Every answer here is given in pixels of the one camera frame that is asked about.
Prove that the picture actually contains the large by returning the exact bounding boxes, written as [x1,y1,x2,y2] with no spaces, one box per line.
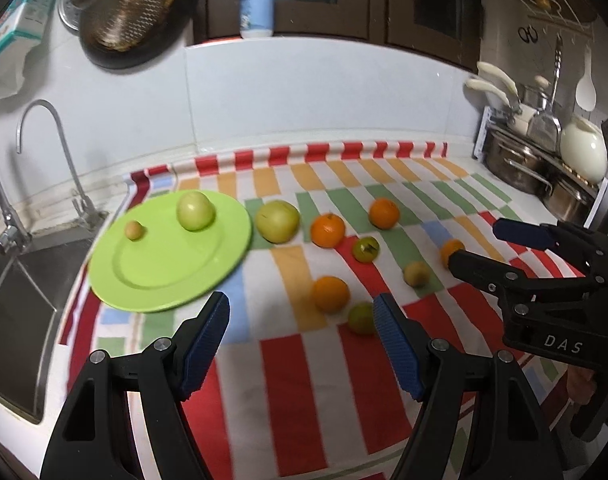
[311,275,351,314]

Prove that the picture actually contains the orange with stem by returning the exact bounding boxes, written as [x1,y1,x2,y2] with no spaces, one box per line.
[310,212,346,249]

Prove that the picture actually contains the large yellow-green apple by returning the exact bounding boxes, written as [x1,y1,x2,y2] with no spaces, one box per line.
[255,200,301,244]

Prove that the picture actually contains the large steel kitchen faucet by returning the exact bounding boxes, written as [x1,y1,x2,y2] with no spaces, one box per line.
[0,180,31,254]

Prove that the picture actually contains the steel pot with lid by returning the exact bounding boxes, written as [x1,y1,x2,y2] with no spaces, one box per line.
[481,126,597,226]

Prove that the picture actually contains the green plastic plate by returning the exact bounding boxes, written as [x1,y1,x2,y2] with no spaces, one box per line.
[88,190,253,313]

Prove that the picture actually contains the white ceramic jar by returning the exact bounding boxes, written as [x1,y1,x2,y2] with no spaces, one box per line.
[560,115,608,184]

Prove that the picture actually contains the steel spatula hanging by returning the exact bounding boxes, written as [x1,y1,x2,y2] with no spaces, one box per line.
[526,32,563,154]

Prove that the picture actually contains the dark green small fruit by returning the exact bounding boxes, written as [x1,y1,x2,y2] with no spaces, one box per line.
[351,236,380,263]

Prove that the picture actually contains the striped colourful table mat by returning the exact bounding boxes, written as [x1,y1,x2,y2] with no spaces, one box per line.
[57,140,585,480]

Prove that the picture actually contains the small tan round fruit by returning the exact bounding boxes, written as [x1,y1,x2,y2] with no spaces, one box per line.
[124,220,145,242]

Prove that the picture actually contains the large green apple on plate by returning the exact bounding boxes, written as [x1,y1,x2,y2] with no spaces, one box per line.
[176,191,216,232]

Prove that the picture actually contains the white rice spoon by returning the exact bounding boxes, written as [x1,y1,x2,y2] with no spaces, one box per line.
[575,46,597,112]

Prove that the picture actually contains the curved slim steel faucet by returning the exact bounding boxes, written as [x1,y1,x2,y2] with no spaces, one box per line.
[16,98,105,231]

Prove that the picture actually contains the stainless steel sink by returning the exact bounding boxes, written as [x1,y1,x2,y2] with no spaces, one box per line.
[0,226,98,424]

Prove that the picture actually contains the dark wooden cabinet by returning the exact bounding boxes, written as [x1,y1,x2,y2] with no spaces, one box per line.
[193,0,485,72]

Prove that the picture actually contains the black pan with strainer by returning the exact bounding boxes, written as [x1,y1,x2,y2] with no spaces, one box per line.
[72,0,197,70]

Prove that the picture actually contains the tissue pack teal white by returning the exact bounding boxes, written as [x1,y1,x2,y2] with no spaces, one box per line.
[0,0,54,100]

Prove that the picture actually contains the white lotion pump bottle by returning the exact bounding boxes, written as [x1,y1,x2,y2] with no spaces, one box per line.
[240,0,275,39]

